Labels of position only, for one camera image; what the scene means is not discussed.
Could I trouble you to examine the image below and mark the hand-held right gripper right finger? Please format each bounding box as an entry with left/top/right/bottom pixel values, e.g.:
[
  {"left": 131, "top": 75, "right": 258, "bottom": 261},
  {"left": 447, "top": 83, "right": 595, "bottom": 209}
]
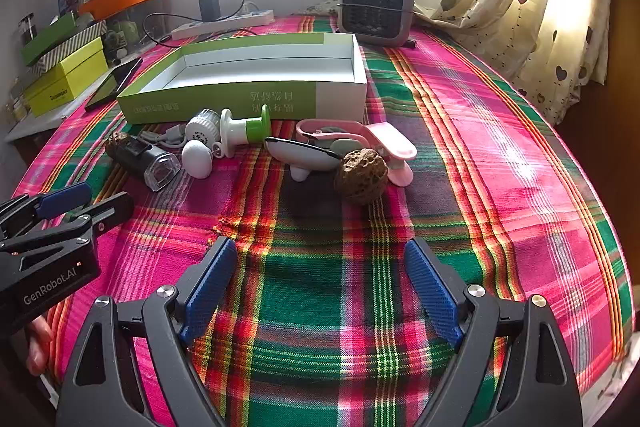
[{"left": 404, "top": 238, "right": 583, "bottom": 427}]

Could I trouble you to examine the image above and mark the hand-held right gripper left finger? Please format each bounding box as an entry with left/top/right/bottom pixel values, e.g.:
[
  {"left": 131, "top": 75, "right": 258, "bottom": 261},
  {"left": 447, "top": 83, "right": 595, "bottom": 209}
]
[{"left": 55, "top": 237, "right": 238, "bottom": 427}]

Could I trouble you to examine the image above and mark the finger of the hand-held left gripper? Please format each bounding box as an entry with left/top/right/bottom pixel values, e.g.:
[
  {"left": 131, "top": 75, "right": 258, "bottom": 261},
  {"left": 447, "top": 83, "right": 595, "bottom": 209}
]
[
  {"left": 0, "top": 182, "right": 94, "bottom": 239},
  {"left": 0, "top": 192, "right": 135, "bottom": 266}
]

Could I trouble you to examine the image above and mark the black bike light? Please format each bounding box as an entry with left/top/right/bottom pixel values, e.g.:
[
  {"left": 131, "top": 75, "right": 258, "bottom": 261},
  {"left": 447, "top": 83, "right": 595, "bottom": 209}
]
[{"left": 107, "top": 134, "right": 182, "bottom": 192}]

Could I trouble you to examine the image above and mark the brown walnut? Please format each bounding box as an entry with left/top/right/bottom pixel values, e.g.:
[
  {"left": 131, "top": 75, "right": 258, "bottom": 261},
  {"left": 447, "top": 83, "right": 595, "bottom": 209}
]
[
  {"left": 334, "top": 148, "right": 390, "bottom": 206},
  {"left": 105, "top": 132, "right": 132, "bottom": 158}
]

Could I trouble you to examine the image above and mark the white charging cable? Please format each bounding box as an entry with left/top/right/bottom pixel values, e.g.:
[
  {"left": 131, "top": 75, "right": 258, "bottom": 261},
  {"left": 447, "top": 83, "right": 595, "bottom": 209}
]
[{"left": 137, "top": 124, "right": 188, "bottom": 152}]

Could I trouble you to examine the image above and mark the white egg-shaped gadget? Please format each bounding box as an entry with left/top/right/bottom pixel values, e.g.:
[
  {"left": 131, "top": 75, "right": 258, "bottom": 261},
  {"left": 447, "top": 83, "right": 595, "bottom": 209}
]
[{"left": 181, "top": 141, "right": 216, "bottom": 180}]

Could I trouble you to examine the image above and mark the white ribbed round jar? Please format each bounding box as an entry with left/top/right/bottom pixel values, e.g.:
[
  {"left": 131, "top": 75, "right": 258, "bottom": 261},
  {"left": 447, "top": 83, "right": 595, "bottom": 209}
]
[{"left": 186, "top": 108, "right": 223, "bottom": 145}]

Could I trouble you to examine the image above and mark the pink clip with green pads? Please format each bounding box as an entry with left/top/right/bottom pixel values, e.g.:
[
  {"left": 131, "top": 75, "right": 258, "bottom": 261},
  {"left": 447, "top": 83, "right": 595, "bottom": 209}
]
[
  {"left": 360, "top": 124, "right": 418, "bottom": 185},
  {"left": 296, "top": 119, "right": 371, "bottom": 156}
]

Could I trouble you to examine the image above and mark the green white handheld massager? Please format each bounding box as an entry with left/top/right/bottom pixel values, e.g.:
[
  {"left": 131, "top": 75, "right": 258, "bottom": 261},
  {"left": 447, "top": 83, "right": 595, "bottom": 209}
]
[{"left": 212, "top": 108, "right": 273, "bottom": 159}]

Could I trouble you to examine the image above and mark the black white round gadget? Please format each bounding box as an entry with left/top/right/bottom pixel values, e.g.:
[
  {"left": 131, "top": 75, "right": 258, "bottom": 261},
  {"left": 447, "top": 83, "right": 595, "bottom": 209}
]
[{"left": 264, "top": 137, "right": 346, "bottom": 182}]

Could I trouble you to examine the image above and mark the green white cardboard box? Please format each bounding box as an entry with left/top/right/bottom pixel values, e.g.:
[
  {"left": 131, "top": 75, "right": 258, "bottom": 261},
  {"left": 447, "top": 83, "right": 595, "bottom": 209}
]
[{"left": 116, "top": 32, "right": 368, "bottom": 126}]

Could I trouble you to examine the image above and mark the person's left hand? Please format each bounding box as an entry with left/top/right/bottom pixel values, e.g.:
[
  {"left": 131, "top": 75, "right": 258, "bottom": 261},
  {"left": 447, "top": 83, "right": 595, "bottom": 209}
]
[{"left": 25, "top": 314, "right": 55, "bottom": 377}]

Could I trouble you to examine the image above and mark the plaid blanket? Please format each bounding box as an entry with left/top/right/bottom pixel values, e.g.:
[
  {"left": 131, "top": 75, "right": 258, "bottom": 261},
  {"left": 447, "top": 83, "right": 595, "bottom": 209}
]
[{"left": 12, "top": 14, "right": 633, "bottom": 427}]

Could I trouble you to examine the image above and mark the yellow-green cardboard box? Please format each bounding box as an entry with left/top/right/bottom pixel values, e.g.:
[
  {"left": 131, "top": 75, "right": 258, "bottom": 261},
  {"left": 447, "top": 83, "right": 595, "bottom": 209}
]
[{"left": 22, "top": 38, "right": 110, "bottom": 118}]

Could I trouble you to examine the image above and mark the black smartphone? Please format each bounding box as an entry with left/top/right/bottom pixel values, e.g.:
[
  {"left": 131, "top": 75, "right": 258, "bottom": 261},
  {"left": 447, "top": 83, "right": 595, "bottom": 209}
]
[{"left": 84, "top": 57, "right": 143, "bottom": 112}]

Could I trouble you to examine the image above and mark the striped cardboard box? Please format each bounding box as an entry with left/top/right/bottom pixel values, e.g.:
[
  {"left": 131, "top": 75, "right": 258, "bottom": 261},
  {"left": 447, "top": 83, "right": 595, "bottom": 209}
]
[{"left": 27, "top": 21, "right": 108, "bottom": 75}]

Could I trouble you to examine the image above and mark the dark green cardboard box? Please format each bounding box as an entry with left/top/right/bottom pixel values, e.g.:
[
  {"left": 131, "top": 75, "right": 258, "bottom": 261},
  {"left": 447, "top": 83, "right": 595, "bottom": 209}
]
[{"left": 20, "top": 13, "right": 78, "bottom": 65}]

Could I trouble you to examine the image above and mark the white power strip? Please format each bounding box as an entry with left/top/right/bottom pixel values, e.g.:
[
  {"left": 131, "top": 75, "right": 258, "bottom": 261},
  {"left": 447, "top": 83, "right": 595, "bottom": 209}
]
[{"left": 171, "top": 9, "right": 276, "bottom": 42}]

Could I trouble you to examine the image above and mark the floral cream cloth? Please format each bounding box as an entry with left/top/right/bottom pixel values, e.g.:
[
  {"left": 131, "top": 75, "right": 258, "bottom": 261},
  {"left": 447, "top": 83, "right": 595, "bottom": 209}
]
[{"left": 295, "top": 0, "right": 342, "bottom": 16}]

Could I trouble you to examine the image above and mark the grey space heater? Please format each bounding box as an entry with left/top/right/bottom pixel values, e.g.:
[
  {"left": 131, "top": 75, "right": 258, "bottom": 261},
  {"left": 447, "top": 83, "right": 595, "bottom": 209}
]
[{"left": 336, "top": 0, "right": 417, "bottom": 48}]

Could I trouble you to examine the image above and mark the cream heart-print curtain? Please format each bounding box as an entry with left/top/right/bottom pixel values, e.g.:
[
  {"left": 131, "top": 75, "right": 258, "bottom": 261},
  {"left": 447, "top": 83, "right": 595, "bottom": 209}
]
[{"left": 430, "top": 0, "right": 613, "bottom": 125}]

